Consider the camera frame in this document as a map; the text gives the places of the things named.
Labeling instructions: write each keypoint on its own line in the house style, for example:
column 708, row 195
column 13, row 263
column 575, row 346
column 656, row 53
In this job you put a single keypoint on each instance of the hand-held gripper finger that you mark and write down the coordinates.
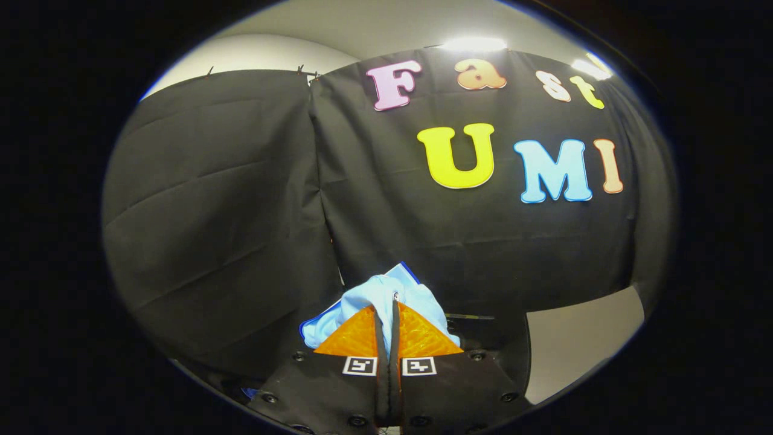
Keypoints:
column 381, row 338
column 394, row 338

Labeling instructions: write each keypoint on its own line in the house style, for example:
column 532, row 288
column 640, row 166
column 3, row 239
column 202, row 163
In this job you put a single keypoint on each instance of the ceiling light panel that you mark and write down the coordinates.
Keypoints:
column 592, row 66
column 474, row 44

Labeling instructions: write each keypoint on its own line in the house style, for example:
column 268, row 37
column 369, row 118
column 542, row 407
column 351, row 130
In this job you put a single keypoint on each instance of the black backdrop cloth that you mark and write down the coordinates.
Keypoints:
column 241, row 211

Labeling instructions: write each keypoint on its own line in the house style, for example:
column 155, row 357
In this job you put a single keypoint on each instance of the grey cabinet with dark top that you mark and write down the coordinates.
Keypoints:
column 580, row 344

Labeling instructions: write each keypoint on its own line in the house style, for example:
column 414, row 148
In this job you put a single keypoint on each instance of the light blue polo shirt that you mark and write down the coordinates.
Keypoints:
column 386, row 290

